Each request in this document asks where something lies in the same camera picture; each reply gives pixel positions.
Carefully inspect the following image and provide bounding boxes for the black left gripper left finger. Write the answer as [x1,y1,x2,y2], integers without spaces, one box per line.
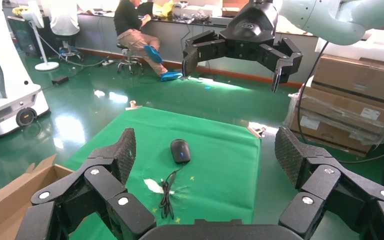
[14,127,157,240]

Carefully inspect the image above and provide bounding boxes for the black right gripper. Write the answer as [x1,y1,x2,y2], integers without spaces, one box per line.
[182,0,304,94]

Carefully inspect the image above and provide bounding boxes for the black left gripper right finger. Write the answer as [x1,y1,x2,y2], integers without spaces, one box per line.
[274,126,384,240]

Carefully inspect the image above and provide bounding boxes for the black power cord bundle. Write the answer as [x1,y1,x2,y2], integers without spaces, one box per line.
[158,163,187,221]

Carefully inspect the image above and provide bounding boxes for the black computer mouse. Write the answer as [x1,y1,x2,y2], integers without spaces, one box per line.
[170,139,192,165]

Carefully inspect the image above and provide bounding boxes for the open brown cardboard box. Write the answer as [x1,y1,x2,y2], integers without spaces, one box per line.
[0,153,75,240]

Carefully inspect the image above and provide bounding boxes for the plastic wrapped cardboard carton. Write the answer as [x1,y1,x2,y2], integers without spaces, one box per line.
[288,110,384,158]
[297,86,384,135]

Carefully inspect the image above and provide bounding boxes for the long grey desk counter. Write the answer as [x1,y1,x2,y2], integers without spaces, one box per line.
[76,11,319,85]

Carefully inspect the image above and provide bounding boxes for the silver metal binder clip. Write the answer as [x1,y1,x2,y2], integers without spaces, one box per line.
[125,100,144,112]
[247,124,267,139]

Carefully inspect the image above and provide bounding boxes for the yellow plastic bag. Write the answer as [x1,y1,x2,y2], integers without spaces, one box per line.
[152,0,175,17]

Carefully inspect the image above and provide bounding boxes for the green table cloth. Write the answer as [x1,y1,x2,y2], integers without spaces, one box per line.
[62,105,262,240]

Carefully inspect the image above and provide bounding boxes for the black power adapter brick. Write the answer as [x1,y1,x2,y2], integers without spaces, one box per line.
[51,75,70,86]

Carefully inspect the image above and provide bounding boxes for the large brown cardboard carton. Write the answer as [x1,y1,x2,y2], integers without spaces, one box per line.
[311,54,384,114]

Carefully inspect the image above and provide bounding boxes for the black swivel stool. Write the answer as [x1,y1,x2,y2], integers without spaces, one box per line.
[116,43,144,75]
[53,31,84,63]

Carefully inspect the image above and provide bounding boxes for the seated person black shirt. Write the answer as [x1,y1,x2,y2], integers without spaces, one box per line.
[114,0,184,82]

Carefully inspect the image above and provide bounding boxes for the white foam packing block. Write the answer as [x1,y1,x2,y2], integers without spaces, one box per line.
[315,29,384,69]

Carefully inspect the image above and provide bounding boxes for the white wheeled background robot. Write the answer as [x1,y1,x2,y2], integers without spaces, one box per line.
[0,0,50,138]

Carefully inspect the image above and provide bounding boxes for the seated person white shirt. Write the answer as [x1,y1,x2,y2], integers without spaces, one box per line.
[48,0,81,37]

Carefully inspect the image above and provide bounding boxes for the black cabinet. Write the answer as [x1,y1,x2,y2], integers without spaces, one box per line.
[7,15,52,58]

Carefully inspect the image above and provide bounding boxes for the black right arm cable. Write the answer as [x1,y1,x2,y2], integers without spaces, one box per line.
[296,41,384,165]

